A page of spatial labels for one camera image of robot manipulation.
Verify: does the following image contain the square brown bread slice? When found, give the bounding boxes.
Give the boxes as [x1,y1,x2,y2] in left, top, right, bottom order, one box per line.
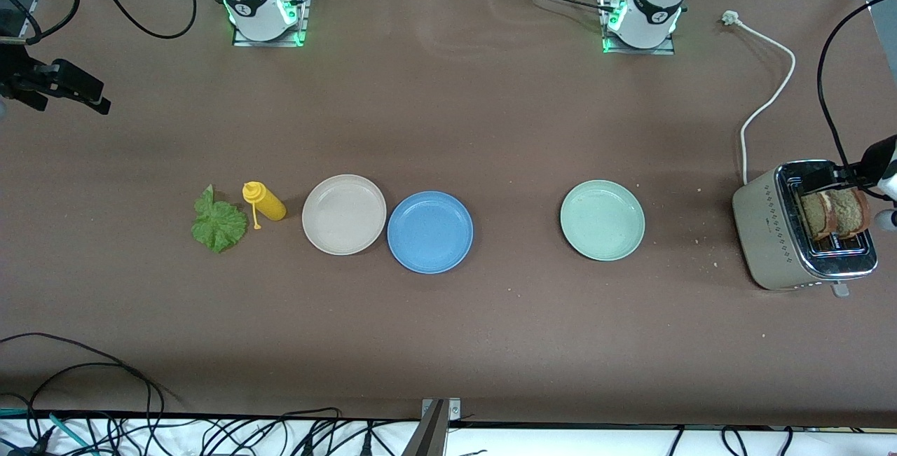
[799,190,840,242]

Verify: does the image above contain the green lettuce leaf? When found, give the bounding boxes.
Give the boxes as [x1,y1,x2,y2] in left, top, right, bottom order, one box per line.
[190,184,249,254]

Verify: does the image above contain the yellow squeeze bottle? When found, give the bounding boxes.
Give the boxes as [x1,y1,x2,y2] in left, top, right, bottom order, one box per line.
[242,181,287,230]

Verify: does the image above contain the pale green plate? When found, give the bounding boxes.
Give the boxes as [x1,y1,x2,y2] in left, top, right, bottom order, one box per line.
[559,179,646,262]

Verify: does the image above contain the beige plate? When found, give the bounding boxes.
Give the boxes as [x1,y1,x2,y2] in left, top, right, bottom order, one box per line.
[301,174,388,256]

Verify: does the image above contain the blue plate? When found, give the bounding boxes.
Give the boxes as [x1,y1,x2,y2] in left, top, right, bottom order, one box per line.
[387,191,474,275]

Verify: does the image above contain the rounded brown bread slice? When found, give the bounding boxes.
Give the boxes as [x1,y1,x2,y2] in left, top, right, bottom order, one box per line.
[829,188,872,238]

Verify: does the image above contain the beige and chrome toaster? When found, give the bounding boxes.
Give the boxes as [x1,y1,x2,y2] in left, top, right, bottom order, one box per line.
[732,159,879,298]

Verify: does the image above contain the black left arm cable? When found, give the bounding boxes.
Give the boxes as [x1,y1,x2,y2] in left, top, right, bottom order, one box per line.
[816,0,897,173]

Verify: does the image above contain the white toaster power cord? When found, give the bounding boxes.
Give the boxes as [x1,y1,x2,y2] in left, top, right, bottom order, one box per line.
[722,10,797,186]

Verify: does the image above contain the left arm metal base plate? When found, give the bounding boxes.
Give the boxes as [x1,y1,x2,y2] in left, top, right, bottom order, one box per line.
[599,0,677,56]

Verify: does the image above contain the long black floor cable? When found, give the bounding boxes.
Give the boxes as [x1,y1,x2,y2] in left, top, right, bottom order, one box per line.
[0,332,166,436]
[28,362,153,443]

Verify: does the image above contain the teal cable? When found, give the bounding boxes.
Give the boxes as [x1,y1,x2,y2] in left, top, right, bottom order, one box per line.
[0,407,99,456]

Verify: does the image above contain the aluminium profile post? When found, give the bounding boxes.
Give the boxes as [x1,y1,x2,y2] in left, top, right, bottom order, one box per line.
[401,398,462,456]

